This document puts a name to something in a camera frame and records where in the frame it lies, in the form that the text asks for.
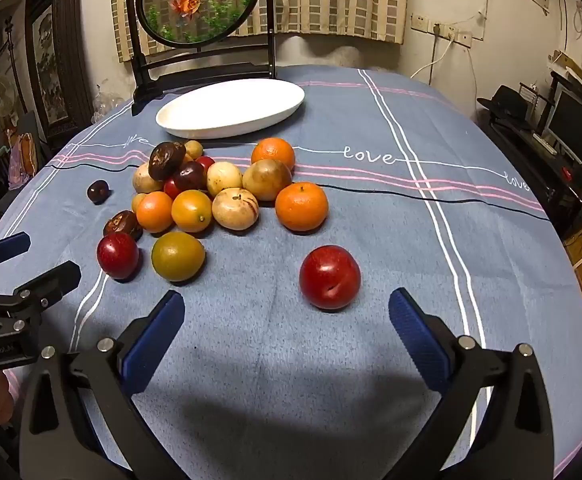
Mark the black computer desk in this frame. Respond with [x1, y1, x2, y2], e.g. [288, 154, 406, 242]
[478, 110, 582, 241]

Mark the clear plastic bag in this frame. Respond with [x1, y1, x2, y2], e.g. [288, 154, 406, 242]
[91, 80, 124, 123]

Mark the large dark wrinkled passion fruit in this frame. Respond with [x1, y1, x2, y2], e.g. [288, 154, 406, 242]
[148, 141, 187, 181]

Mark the dark framed landscape painting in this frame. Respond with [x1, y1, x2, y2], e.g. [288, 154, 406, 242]
[23, 0, 96, 136]

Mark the beige checked curtain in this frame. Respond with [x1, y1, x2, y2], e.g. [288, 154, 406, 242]
[110, 0, 409, 63]

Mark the striped pale pepino melon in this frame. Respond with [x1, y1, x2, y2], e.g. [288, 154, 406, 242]
[212, 187, 260, 231]

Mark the round goldfish table screen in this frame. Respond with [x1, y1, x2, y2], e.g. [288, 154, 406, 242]
[122, 0, 278, 117]

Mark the white oval plate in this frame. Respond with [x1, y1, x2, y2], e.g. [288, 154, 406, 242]
[155, 79, 306, 140]

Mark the white double wall socket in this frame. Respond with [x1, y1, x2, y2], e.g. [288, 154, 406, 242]
[432, 22, 473, 48]

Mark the computer monitor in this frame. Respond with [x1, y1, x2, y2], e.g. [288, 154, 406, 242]
[543, 87, 582, 161]

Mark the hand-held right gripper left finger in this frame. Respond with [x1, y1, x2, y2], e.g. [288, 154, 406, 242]
[18, 290, 192, 480]

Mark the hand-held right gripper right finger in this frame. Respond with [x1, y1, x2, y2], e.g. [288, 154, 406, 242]
[388, 287, 556, 480]

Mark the small dark wrinkled passion fruit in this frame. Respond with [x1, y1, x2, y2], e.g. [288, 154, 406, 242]
[103, 210, 144, 241]

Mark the orange mandarin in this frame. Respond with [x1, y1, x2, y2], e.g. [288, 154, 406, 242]
[275, 182, 330, 233]
[251, 137, 296, 171]

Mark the blue striped tablecloth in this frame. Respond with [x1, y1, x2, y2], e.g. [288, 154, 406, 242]
[0, 65, 582, 480]

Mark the small dark purple plum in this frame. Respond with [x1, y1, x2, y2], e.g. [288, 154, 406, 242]
[87, 179, 111, 205]

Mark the yellow orange citrus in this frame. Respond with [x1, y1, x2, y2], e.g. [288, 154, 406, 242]
[171, 189, 214, 234]

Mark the white power cable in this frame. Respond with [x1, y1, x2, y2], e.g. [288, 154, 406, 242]
[410, 35, 454, 81]

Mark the black hat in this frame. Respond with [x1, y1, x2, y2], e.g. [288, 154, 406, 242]
[477, 85, 536, 123]

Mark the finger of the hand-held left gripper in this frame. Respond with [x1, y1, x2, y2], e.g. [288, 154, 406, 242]
[0, 231, 32, 286]
[0, 260, 82, 328]

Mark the orange pink bag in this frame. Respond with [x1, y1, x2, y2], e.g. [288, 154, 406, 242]
[6, 130, 39, 191]

